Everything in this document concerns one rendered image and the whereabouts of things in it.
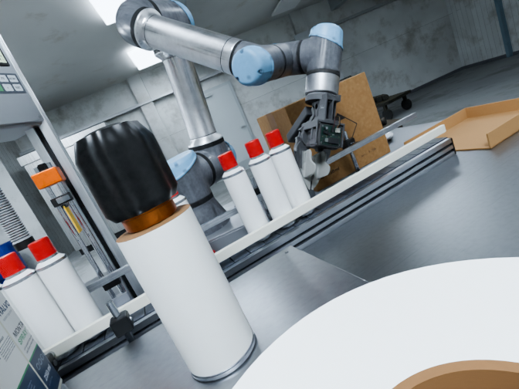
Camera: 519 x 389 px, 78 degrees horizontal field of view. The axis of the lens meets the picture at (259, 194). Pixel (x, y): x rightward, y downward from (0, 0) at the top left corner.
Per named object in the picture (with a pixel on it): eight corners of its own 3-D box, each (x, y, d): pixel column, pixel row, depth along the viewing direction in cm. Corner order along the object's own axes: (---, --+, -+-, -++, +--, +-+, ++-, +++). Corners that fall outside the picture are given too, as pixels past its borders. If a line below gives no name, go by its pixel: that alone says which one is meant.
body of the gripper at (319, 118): (313, 147, 67) (318, 89, 67) (294, 149, 75) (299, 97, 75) (344, 150, 70) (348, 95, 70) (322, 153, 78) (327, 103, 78)
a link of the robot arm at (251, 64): (89, -10, 76) (268, 41, 59) (127, -7, 84) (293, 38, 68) (94, 42, 82) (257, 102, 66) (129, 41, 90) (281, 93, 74)
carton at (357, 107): (317, 192, 97) (283, 106, 91) (284, 187, 119) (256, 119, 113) (391, 151, 105) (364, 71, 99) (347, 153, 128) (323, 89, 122)
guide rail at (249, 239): (6, 387, 52) (-1, 377, 52) (8, 382, 53) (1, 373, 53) (446, 131, 85) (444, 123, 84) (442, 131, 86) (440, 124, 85)
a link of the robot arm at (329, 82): (300, 79, 75) (329, 86, 78) (298, 99, 75) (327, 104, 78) (317, 69, 68) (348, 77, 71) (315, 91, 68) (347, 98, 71)
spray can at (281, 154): (301, 219, 72) (266, 134, 68) (290, 216, 77) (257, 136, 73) (319, 208, 74) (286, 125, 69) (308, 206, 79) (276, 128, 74)
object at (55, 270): (80, 348, 58) (16, 251, 53) (84, 334, 63) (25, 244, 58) (108, 331, 59) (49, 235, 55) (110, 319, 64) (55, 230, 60)
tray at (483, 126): (491, 149, 79) (487, 133, 78) (406, 153, 103) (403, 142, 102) (559, 104, 88) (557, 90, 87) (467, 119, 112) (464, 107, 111)
